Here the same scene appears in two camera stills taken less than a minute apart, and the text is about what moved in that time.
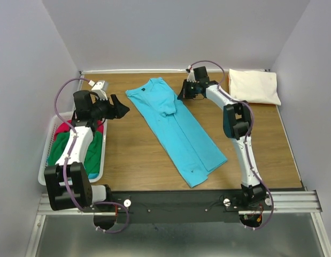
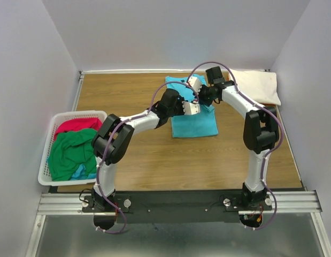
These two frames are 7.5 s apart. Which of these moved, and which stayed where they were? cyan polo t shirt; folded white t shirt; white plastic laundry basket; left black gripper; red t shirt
Moved: cyan polo t shirt; left black gripper
Stayed: folded white t shirt; red t shirt; white plastic laundry basket
